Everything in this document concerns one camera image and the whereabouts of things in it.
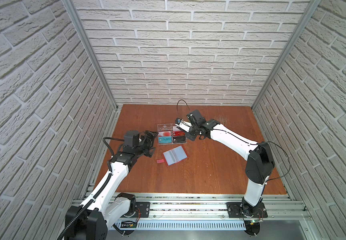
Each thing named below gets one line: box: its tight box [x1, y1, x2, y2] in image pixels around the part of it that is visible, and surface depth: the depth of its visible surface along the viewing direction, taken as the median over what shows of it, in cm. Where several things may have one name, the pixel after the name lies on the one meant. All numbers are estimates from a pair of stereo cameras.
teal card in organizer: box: [158, 136, 173, 144], surface depth 99 cm
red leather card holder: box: [156, 144, 189, 167], surface depth 94 cm
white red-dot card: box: [158, 131, 172, 137], surface depth 99 cm
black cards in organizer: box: [173, 136, 186, 143], surface depth 99 cm
